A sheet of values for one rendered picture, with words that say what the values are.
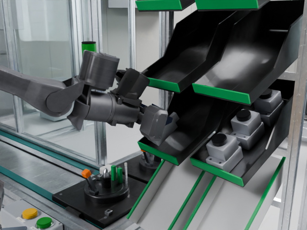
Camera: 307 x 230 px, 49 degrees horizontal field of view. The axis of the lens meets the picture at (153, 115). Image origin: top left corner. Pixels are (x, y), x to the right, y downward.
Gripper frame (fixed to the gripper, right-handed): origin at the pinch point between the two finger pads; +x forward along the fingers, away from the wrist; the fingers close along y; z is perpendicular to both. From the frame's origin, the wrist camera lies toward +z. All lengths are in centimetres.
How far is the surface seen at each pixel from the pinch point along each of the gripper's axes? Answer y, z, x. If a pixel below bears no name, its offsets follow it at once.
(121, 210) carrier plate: 13.8, -31.7, 9.1
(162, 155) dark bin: -2.8, -8.3, 3.4
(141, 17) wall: 363, 58, 214
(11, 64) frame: 103, -9, -6
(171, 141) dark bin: 0.6, -5.9, 7.8
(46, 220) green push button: 20.3, -37.3, -9.2
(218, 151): -15.7, -1.8, 5.5
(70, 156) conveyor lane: 62, -35, 13
